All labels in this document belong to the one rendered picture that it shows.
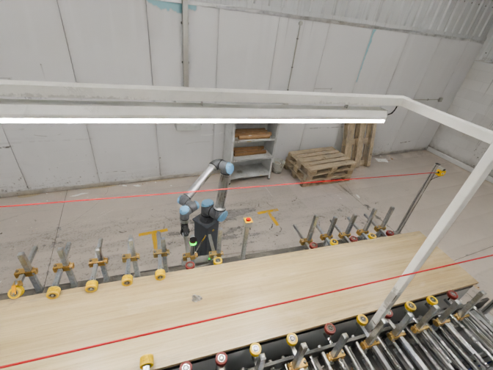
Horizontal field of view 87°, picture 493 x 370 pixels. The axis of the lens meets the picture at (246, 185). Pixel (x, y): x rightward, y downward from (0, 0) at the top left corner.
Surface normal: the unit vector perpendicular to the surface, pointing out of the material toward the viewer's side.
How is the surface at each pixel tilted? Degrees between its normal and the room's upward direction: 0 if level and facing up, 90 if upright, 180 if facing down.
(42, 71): 90
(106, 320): 0
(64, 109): 61
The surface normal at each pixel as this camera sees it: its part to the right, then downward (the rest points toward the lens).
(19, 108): 0.30, 0.08
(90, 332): 0.11, -0.83
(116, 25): 0.38, 0.54
